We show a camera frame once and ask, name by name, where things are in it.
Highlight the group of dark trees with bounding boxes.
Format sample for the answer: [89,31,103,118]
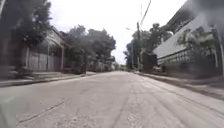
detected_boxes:
[63,24,117,74]

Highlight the utility pole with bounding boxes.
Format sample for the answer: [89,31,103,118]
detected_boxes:
[125,21,142,72]

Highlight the grey concrete road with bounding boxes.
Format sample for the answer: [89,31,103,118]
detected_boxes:
[0,70,224,128]

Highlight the dark trees behind pole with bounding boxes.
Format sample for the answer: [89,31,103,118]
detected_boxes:
[122,22,173,71]

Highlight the house with grey gate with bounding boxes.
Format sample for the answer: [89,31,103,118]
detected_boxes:
[6,27,73,75]

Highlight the grey concrete sidewalk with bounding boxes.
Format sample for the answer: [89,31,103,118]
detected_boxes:
[134,71,224,102]
[0,70,97,89]

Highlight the white building with railing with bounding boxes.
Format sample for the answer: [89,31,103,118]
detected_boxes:
[152,0,224,78]

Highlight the leafy green bush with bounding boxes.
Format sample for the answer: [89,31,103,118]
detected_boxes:
[176,26,219,71]

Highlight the large dark tree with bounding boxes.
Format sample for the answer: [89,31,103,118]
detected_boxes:
[0,0,53,71]

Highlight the overhead wires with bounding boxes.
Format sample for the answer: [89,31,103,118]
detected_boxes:
[139,0,152,29]

